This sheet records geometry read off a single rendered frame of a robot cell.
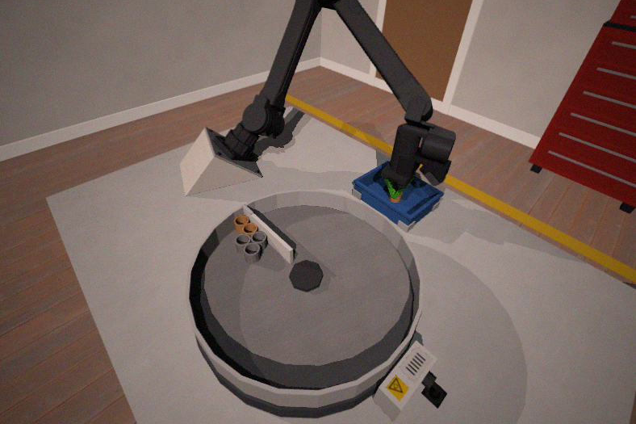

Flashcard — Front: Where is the bronze bushing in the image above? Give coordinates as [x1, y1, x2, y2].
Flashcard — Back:
[389, 188, 402, 203]
[234, 215, 249, 233]
[242, 223, 258, 237]

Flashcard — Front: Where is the blue crate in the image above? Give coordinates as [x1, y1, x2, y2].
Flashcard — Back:
[354, 161, 444, 233]

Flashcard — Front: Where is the grey metal bushing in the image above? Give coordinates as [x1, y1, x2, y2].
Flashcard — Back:
[251, 231, 267, 251]
[235, 233, 251, 254]
[244, 242, 261, 263]

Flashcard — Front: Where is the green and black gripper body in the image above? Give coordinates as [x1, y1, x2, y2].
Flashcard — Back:
[380, 147, 417, 189]

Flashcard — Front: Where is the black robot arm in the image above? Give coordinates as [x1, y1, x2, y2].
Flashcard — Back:
[213, 0, 456, 186]

